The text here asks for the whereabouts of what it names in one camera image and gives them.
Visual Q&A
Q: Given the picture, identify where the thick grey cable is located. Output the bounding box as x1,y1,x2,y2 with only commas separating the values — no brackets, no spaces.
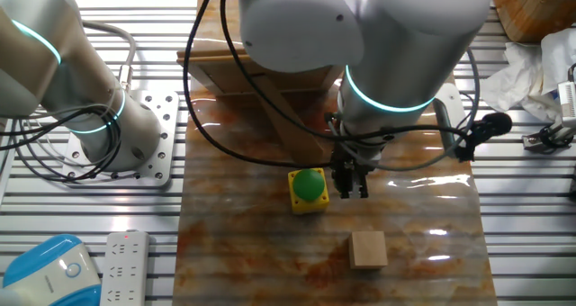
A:
76,18,138,94

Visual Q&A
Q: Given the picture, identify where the light wooden block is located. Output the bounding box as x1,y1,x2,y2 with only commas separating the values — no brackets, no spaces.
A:
348,230,389,270

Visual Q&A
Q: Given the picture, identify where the blue white plastic device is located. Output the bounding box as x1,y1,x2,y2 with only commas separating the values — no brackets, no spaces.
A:
0,233,103,306

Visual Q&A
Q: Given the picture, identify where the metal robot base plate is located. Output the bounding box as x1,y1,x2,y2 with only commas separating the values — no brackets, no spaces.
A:
60,89,180,189

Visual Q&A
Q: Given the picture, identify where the white power strip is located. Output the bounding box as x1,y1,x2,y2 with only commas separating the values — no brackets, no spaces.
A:
99,229,150,306

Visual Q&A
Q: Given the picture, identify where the brown cardboard box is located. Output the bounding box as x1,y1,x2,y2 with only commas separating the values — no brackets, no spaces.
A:
488,0,576,45

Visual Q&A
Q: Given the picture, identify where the crumpled white tissue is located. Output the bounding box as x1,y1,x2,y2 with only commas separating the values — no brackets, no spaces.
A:
474,26,576,123

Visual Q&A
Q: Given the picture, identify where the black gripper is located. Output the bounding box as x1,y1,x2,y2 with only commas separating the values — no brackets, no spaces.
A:
331,157,377,200

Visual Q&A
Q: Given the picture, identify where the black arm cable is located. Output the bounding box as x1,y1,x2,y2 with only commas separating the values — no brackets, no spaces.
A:
219,0,464,143
182,0,337,169

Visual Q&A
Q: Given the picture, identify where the green button yellow box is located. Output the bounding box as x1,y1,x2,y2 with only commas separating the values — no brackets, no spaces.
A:
287,166,330,215

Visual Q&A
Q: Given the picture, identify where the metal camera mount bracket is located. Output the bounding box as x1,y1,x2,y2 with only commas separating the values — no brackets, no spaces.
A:
521,121,576,155

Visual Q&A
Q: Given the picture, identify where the black wrapped cable connector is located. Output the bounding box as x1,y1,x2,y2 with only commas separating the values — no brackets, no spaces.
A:
454,111,514,163

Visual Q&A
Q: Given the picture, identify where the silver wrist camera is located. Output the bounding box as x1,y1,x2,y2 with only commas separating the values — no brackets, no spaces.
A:
434,83,469,158

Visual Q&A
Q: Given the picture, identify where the black base cable bundle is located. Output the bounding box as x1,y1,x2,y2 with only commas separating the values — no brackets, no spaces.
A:
0,105,123,184

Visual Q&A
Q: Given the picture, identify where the orange marble pattern mat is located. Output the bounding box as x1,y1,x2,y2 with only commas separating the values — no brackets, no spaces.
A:
172,0,499,306

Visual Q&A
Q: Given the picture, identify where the wooden picture frame stand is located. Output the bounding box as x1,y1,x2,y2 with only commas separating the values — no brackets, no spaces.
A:
176,49,346,166

